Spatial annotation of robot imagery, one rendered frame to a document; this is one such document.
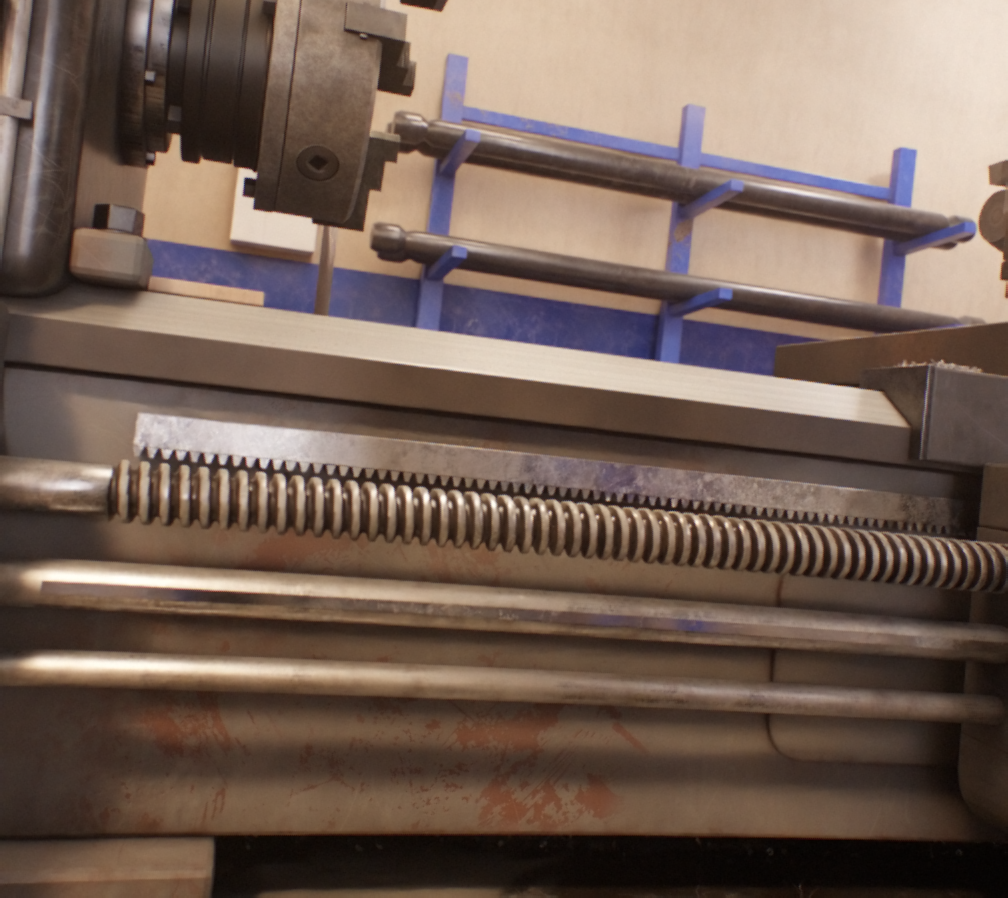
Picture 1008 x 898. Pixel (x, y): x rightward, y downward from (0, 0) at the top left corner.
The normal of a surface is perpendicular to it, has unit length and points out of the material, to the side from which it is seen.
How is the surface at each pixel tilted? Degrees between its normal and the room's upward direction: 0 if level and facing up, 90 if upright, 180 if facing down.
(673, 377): 36
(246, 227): 90
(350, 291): 90
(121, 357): 90
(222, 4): 75
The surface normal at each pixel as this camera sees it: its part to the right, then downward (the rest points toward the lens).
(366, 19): 0.29, -0.20
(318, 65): 0.25, 0.15
